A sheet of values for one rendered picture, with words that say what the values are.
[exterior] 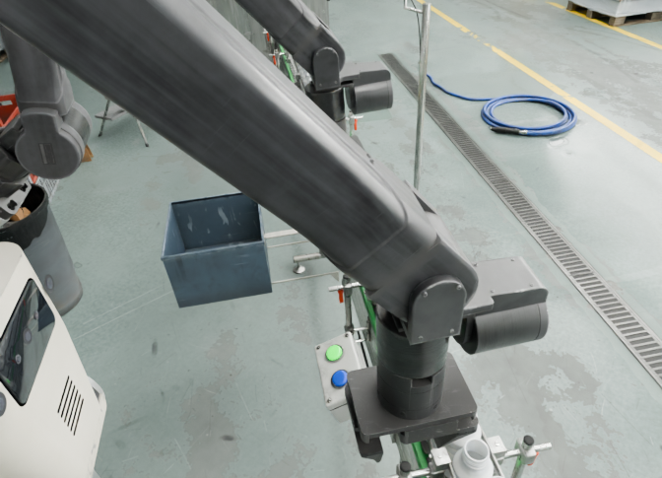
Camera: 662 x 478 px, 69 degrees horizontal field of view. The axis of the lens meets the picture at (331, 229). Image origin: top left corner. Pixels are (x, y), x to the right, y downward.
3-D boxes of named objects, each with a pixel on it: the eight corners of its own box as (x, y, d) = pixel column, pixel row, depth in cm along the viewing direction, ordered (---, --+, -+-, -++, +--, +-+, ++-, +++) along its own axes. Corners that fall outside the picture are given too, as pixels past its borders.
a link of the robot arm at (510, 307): (373, 204, 35) (415, 290, 29) (521, 178, 37) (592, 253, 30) (374, 312, 43) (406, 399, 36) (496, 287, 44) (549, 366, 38)
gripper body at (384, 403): (477, 422, 42) (488, 370, 37) (363, 447, 41) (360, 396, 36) (448, 362, 47) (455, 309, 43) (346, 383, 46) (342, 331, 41)
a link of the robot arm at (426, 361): (366, 280, 38) (388, 335, 33) (450, 263, 39) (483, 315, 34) (368, 338, 42) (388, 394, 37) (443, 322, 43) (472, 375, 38)
